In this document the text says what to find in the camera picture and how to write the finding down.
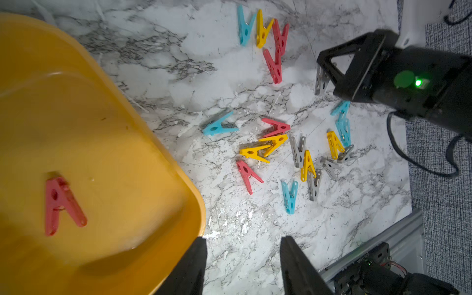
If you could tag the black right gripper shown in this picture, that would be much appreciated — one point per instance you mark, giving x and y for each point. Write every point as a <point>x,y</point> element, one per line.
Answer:
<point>416,79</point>

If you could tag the grey clothespin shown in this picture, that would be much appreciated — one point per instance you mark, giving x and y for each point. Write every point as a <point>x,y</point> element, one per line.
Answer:
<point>322,81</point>
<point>313,181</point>
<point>332,168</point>
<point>298,150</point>
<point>347,156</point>

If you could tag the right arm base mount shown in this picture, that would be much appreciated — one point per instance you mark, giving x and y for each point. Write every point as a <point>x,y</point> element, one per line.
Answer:
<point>376,274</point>

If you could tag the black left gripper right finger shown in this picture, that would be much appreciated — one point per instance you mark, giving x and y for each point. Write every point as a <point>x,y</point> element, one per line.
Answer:
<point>299,275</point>

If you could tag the yellow clothespin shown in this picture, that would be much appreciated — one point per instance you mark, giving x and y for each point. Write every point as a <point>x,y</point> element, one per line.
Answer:
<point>262,31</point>
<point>253,153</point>
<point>307,167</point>
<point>275,142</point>
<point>335,145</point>

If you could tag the yellow plastic storage box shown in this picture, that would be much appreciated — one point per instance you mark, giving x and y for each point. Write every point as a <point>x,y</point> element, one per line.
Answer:
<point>62,116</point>

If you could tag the teal clothespin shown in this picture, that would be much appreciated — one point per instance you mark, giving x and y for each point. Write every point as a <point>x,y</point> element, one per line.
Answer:
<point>245,28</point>
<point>216,127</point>
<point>343,127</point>
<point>290,196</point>
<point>341,110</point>

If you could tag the red clothespin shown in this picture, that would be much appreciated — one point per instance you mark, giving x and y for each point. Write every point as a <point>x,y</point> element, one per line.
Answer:
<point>246,173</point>
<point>278,127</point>
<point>274,65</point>
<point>280,37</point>
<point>59,197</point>

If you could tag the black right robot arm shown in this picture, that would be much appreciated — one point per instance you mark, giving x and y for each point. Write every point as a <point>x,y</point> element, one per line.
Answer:
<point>415,17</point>

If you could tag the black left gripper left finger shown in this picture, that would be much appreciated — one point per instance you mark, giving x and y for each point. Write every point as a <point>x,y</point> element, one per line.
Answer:
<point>187,277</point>

